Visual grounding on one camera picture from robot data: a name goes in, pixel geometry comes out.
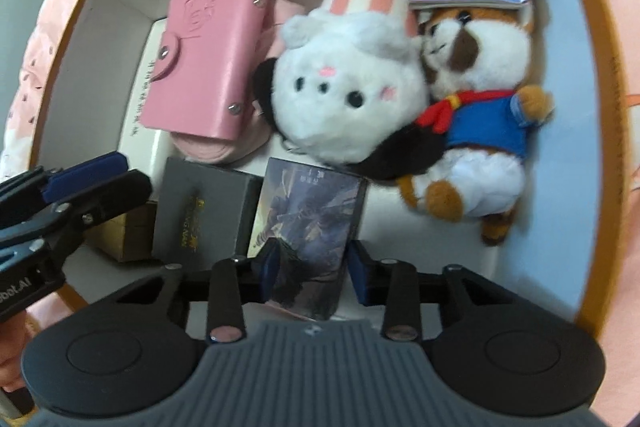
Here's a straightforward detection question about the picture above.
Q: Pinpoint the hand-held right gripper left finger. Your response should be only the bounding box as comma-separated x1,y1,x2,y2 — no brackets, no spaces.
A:
117,239,281,344

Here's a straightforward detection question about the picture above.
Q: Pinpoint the glossy picture card box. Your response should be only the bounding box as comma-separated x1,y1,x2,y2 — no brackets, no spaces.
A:
247,157,368,323

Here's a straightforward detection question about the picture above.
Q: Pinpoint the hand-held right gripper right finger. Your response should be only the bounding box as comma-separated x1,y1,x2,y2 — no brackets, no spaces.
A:
347,241,521,342

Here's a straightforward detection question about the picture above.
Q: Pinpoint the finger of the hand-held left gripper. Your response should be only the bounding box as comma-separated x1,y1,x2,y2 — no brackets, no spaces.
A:
0,169,153,258
0,152,127,208

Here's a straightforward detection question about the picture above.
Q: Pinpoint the white cat plush toy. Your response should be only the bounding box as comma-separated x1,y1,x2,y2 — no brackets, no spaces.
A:
252,0,446,182

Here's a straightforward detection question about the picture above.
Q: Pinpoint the small gold box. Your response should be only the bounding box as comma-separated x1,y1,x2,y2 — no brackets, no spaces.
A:
85,202,161,264

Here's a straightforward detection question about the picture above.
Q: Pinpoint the orange storage box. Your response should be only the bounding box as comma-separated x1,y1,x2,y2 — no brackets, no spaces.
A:
30,0,636,338

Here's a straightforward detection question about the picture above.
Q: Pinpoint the dark grey box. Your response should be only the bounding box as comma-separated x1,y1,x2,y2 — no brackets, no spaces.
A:
151,157,263,272

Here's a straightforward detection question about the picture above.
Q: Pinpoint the pink pouch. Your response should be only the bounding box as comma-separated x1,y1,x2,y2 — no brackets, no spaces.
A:
167,0,296,165

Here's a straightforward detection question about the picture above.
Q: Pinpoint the cream glasses case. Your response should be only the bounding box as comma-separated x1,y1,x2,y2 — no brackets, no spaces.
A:
119,18,173,168

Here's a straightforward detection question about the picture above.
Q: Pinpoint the pink snap card holder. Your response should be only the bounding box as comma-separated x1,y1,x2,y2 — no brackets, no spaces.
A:
140,0,273,142

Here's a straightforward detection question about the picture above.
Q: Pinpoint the pink printed blanket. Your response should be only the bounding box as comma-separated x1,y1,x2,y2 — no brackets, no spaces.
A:
0,0,640,408

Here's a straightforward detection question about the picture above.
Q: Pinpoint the brown plush toy blue shirt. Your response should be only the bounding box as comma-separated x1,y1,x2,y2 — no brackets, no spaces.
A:
397,4,556,248

